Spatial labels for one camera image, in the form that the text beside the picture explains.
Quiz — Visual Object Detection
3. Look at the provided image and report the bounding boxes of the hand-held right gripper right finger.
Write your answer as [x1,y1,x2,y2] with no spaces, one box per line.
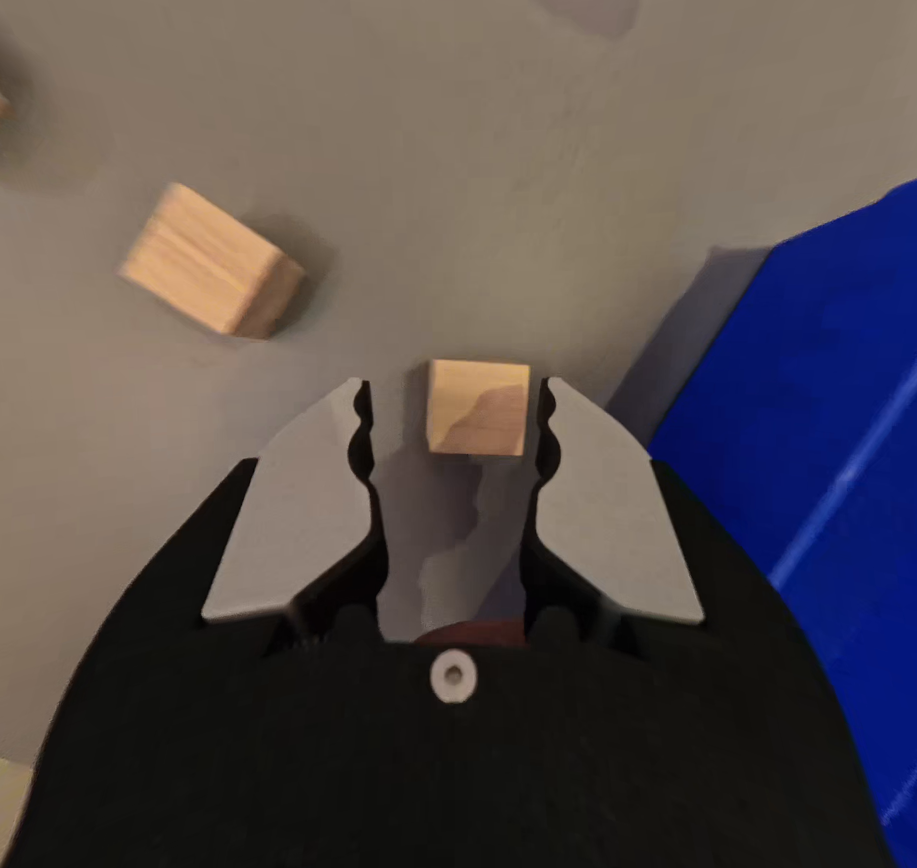
[522,376,705,640]

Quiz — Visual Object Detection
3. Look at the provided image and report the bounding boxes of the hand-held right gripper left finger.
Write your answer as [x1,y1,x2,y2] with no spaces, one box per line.
[201,377,390,640]

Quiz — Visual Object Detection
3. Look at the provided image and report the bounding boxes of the wooden cube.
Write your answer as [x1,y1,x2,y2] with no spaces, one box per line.
[117,182,308,341]
[426,359,533,458]

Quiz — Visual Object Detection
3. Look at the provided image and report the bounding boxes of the blue plastic bin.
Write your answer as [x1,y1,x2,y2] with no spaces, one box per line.
[605,179,917,868]

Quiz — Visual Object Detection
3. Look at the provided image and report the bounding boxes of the person's beige hoodie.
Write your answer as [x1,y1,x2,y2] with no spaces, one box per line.
[0,757,37,868]

